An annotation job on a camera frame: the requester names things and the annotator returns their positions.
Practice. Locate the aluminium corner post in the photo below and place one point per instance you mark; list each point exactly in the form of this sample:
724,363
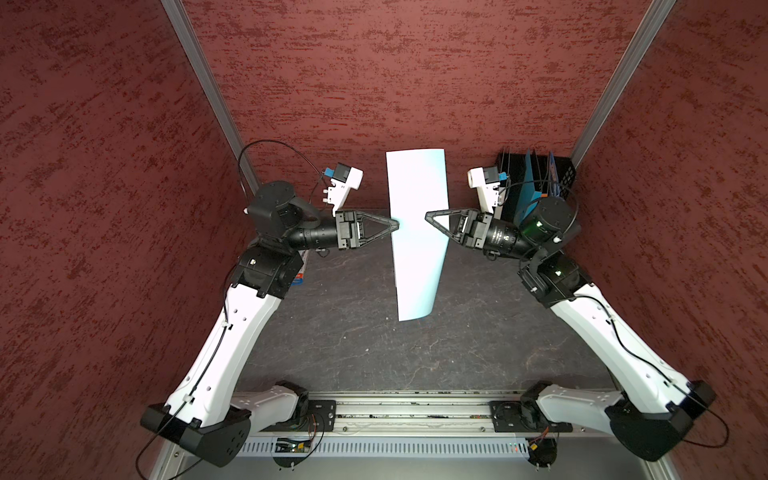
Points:
642,39
188,39

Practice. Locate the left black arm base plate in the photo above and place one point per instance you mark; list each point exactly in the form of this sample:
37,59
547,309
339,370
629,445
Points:
314,414

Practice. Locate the left aluminium corner post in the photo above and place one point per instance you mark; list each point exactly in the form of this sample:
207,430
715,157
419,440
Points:
188,39

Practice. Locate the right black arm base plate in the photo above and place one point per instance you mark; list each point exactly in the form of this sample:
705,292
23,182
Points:
507,416

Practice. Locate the light blue rectangular paper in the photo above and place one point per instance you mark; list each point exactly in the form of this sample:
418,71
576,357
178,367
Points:
417,185

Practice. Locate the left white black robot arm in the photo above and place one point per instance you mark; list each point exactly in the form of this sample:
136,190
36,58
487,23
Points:
200,416

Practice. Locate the blue patterned book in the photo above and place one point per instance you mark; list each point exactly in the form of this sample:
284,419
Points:
554,189

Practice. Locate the teal book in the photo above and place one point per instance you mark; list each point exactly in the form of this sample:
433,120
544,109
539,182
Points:
528,193

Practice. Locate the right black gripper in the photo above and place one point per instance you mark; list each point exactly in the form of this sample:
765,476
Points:
476,226

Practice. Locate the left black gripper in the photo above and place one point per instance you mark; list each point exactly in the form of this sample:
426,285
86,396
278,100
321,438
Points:
349,233

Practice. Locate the black mesh file organizer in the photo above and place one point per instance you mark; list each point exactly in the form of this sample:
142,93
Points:
566,173

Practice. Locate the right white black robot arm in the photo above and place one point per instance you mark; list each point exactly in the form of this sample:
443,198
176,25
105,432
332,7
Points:
654,406

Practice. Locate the aluminium front rail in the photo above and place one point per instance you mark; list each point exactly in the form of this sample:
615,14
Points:
419,425

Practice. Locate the right aluminium corner post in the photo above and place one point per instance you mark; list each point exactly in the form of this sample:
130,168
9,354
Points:
642,39

